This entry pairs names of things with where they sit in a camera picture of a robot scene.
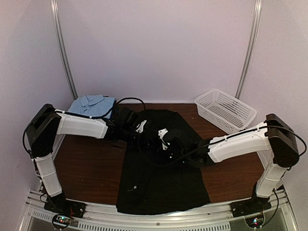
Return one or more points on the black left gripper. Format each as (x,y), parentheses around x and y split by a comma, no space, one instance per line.
(146,139)

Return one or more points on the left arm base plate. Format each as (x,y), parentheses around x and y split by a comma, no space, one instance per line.
(65,212)

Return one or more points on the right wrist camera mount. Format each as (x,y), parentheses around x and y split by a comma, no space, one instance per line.
(162,136)

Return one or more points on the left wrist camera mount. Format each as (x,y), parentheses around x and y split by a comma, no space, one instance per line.
(140,127)

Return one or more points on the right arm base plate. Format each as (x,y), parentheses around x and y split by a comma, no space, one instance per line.
(252,209)

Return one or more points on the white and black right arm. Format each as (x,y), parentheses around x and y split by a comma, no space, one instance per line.
(271,135)

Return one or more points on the aluminium corner post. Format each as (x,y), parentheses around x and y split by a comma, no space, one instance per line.
(62,49)
(257,12)

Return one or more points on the black long sleeve shirt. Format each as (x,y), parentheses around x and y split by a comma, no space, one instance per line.
(146,190)

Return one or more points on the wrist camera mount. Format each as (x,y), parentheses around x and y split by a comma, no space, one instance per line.
(162,136)
(140,127)

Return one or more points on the right aluminium corner post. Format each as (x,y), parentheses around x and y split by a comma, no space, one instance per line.
(257,12)

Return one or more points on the white plastic mesh basket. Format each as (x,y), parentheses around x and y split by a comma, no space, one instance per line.
(224,111)

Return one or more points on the left aluminium corner post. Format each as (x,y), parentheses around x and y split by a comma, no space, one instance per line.
(62,49)

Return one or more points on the light blue folded shirt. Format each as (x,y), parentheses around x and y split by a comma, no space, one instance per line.
(92,105)

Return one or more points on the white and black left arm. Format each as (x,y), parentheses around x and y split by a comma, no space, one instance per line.
(49,122)

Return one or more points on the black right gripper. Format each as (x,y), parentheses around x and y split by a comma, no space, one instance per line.
(161,160)

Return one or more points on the aluminium front rail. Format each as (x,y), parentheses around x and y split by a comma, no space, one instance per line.
(211,217)

